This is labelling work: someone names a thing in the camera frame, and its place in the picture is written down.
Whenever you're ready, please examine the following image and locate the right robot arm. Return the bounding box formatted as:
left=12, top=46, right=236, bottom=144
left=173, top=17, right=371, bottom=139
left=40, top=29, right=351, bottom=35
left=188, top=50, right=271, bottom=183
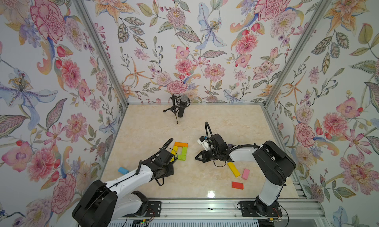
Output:
left=195, top=134, right=296, bottom=215

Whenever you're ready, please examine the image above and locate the orange long block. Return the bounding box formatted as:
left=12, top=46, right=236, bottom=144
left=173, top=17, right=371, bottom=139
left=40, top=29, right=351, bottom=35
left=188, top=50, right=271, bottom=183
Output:
left=175, top=142, right=189, bottom=147

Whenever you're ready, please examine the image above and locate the red block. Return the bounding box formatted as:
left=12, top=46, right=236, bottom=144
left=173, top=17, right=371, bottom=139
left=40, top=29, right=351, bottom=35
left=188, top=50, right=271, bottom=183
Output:
left=232, top=182, right=244, bottom=190

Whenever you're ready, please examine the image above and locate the aluminium front rail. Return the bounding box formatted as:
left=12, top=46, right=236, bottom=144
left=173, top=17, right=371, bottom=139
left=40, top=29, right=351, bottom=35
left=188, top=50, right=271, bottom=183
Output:
left=72, top=198, right=326, bottom=221

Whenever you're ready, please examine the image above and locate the long yellow block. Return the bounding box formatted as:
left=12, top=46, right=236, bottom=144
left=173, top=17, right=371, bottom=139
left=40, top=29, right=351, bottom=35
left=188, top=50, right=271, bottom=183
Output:
left=227, top=162, right=241, bottom=178

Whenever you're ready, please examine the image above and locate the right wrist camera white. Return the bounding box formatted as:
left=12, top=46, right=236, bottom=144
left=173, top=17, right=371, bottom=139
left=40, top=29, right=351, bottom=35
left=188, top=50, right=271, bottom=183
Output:
left=197, top=136, right=210, bottom=151

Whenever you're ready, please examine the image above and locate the small yellow block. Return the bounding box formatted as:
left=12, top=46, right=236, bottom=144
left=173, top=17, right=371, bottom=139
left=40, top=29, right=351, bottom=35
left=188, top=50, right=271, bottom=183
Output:
left=170, top=146, right=179, bottom=162

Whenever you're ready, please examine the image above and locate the black microphone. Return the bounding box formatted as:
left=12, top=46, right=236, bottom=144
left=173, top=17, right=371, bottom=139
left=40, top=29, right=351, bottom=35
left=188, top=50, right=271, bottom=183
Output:
left=177, top=94, right=191, bottom=117

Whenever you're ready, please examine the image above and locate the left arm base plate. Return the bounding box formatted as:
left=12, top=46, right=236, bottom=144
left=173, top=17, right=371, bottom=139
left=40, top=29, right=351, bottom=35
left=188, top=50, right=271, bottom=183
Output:
left=122, top=201, right=162, bottom=218

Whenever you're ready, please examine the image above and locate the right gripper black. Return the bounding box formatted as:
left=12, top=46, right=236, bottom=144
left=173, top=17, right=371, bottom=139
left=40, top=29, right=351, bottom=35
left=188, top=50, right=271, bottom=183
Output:
left=194, top=148, right=221, bottom=162

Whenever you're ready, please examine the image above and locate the light blue block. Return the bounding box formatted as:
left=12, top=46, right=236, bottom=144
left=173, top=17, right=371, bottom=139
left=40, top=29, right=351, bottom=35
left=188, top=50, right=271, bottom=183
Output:
left=118, top=167, right=129, bottom=175

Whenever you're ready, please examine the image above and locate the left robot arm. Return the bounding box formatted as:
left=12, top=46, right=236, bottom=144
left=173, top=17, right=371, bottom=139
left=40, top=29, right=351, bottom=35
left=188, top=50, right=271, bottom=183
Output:
left=72, top=149, right=176, bottom=227

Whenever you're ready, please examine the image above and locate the pink block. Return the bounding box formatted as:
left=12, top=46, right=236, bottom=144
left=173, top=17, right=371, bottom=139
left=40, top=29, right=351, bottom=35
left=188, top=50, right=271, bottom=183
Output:
left=241, top=168, right=250, bottom=180

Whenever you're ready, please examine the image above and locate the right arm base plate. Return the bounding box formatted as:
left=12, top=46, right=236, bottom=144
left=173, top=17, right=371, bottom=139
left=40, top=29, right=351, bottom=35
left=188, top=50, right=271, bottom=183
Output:
left=237, top=201, right=283, bottom=219

